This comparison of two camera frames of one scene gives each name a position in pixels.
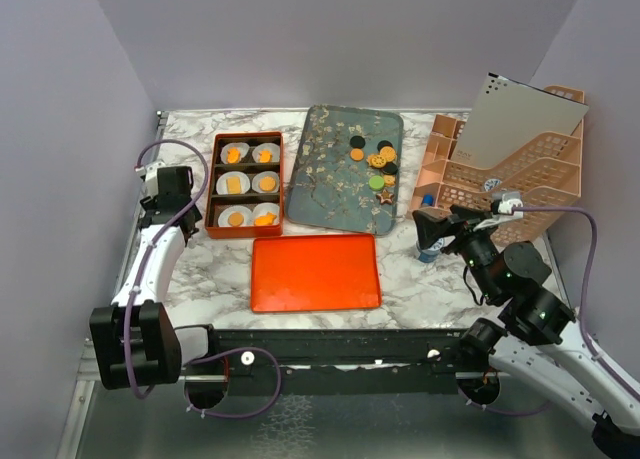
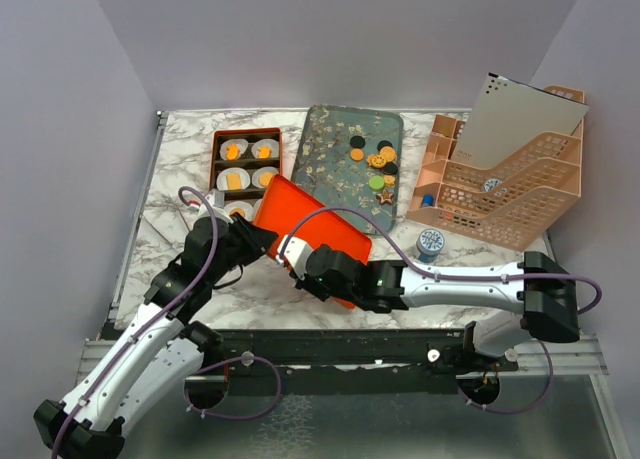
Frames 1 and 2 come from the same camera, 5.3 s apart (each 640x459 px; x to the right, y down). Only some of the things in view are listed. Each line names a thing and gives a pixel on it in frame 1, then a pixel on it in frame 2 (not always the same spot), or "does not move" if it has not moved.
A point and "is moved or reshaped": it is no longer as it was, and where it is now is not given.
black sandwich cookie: x=390 y=168 does not move
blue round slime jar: x=430 y=255 does not move
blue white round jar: x=490 y=184 does not move
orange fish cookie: x=233 y=155 does not move
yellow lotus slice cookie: x=376 y=161 does not move
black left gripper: x=150 y=202 → x=257 y=239
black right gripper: x=430 y=226 → x=306 y=283
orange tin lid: x=315 y=272 is moved or reshaped
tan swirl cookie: x=389 y=180 does not move
